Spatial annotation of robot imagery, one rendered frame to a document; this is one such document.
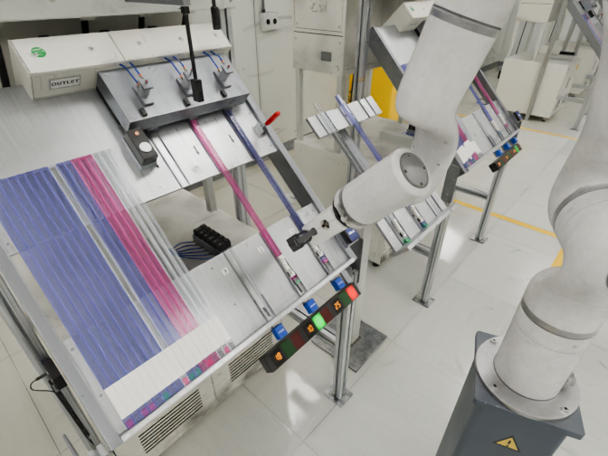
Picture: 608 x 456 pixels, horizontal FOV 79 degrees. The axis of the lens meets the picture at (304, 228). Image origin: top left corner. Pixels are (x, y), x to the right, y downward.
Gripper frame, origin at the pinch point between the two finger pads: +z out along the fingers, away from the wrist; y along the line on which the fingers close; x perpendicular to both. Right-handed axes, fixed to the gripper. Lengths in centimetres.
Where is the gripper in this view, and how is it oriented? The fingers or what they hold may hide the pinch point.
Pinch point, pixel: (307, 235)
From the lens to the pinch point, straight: 82.0
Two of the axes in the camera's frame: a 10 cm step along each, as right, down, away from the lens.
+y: 6.7, -4.1, 6.2
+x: -5.3, -8.5, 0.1
